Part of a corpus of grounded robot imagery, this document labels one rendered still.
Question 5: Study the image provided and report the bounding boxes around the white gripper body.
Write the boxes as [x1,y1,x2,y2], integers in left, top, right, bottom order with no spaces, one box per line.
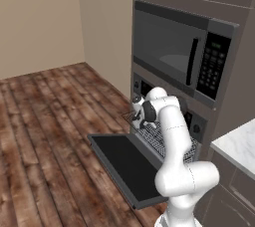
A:
[131,95,146,121]

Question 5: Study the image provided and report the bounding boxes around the black glass oven door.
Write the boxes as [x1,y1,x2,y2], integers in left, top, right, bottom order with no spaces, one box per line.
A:
[87,132,171,211]

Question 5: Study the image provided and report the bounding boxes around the grey built-in oven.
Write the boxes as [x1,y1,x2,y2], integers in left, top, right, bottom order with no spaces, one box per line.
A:
[129,71,209,165]

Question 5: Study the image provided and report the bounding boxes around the grey microwave oven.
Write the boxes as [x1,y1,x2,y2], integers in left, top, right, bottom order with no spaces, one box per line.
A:
[132,0,240,109]

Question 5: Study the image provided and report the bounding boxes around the grey-brown tall cabinet housing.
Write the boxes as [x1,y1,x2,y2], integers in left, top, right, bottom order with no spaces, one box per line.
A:
[131,0,255,162]

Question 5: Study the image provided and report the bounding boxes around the grey-brown base cupboard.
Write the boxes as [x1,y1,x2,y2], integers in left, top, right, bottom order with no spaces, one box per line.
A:
[193,149,255,227]

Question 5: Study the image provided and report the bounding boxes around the grey-brown drawer front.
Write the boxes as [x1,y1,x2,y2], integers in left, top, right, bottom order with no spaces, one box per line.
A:
[228,166,255,213]

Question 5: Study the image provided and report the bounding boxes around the wire oven rack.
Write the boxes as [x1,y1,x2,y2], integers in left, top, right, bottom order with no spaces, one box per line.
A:
[122,110,200,165]

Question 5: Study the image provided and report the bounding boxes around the black microwave door handle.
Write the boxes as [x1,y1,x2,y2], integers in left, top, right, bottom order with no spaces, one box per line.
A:
[185,37,200,87]

